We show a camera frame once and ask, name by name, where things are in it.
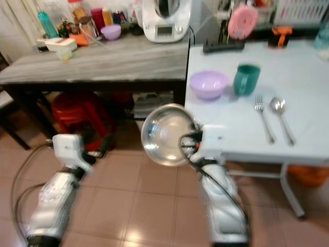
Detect round steel plate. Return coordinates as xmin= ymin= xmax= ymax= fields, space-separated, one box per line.
xmin=141 ymin=103 xmax=201 ymax=167

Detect red plastic stool stack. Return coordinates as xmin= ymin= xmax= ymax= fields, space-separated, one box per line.
xmin=51 ymin=93 xmax=119 ymax=150

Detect white storage box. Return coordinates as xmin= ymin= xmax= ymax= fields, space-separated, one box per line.
xmin=131 ymin=93 xmax=178 ymax=132

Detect large purple plastic bowl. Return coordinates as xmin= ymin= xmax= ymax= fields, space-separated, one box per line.
xmin=189 ymin=71 xmax=230 ymax=101

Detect steel fork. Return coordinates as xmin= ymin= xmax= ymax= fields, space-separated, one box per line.
xmin=254 ymin=95 xmax=280 ymax=145

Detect grey wood-top table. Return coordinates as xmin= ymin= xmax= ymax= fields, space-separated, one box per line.
xmin=0 ymin=37 xmax=190 ymax=151

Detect green plastic cup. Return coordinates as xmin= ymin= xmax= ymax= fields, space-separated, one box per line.
xmin=233 ymin=64 xmax=262 ymax=97

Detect dark brown chair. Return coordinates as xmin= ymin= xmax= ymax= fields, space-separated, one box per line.
xmin=0 ymin=86 xmax=27 ymax=150

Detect steel spoon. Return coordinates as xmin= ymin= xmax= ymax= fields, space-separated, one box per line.
xmin=270 ymin=97 xmax=298 ymax=147

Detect black power strip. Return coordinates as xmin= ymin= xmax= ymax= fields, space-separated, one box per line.
xmin=203 ymin=40 xmax=246 ymax=55

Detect white plastic container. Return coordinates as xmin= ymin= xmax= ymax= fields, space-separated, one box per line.
xmin=37 ymin=38 xmax=78 ymax=54

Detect small purple plastic bowl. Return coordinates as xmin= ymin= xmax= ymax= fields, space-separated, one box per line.
xmin=101 ymin=25 xmax=123 ymax=42

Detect white kitchen appliance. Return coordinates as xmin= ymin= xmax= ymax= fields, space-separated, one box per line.
xmin=141 ymin=0 xmax=191 ymax=43

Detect orange plastic tub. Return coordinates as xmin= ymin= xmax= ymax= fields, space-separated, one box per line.
xmin=287 ymin=165 xmax=329 ymax=189

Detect red plastic tumbler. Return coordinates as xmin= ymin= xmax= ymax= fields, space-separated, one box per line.
xmin=91 ymin=8 xmax=105 ymax=32

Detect yellow bottle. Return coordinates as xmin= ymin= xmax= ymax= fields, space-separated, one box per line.
xmin=103 ymin=9 xmax=114 ymax=27

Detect pink round fan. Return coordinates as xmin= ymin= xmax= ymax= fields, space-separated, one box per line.
xmin=228 ymin=4 xmax=260 ymax=41

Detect white folding table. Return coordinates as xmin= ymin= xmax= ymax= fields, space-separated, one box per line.
xmin=185 ymin=39 xmax=329 ymax=220

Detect teal water bottle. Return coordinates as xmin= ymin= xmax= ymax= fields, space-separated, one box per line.
xmin=37 ymin=11 xmax=59 ymax=38

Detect clear jar with orange lid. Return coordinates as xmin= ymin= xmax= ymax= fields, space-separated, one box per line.
xmin=67 ymin=0 xmax=91 ymax=24

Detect orange and black tool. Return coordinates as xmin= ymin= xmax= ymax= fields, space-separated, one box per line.
xmin=269 ymin=26 xmax=294 ymax=48

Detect white plastic basket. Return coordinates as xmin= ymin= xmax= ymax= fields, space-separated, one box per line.
xmin=273 ymin=0 xmax=329 ymax=25

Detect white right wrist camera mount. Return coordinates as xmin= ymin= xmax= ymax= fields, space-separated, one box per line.
xmin=200 ymin=123 xmax=228 ymax=161

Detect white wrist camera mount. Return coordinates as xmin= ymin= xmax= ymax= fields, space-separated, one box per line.
xmin=200 ymin=123 xmax=228 ymax=161
xmin=52 ymin=133 xmax=94 ymax=173

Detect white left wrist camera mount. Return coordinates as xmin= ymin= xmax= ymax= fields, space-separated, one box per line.
xmin=52 ymin=133 xmax=94 ymax=173

